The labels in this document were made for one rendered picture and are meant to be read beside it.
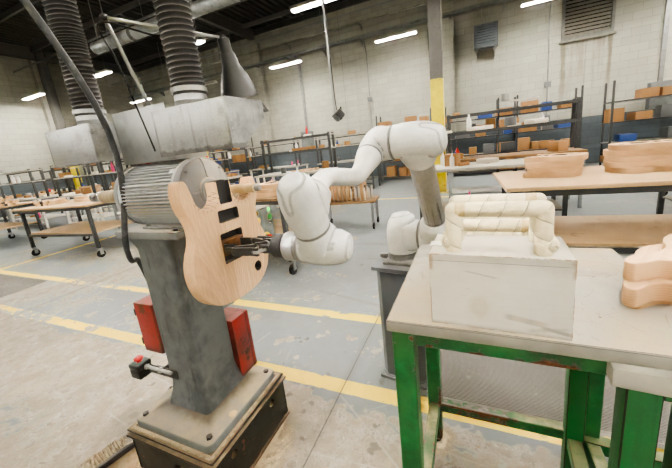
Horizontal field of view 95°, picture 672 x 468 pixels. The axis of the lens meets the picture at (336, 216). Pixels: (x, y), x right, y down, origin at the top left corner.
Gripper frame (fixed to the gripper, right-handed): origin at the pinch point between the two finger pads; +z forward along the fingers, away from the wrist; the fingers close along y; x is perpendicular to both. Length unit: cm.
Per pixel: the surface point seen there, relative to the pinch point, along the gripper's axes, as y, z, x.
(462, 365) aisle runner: 98, -64, -107
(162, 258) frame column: 1.4, 39.2, -6.6
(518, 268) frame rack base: -8, -81, -1
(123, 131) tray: 3, 46, 43
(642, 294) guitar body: 6, -106, -12
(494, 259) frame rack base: -8, -76, 1
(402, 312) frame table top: -5, -55, -16
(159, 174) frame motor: 1.6, 30.4, 25.6
